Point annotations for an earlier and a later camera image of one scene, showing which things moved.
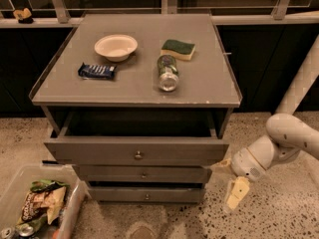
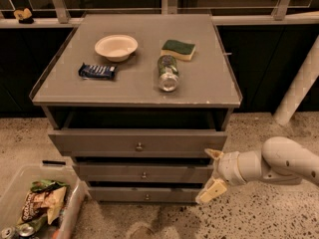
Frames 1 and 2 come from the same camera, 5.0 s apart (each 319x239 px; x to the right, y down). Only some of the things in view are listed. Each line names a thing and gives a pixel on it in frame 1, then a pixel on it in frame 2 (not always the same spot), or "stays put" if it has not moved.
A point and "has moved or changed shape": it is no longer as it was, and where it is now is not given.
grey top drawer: (138, 138) has moved or changed shape
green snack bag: (47, 185) stays put
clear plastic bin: (43, 202) stays put
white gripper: (245, 164) → (227, 167)
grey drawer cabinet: (140, 104) stays put
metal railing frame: (62, 5) stays put
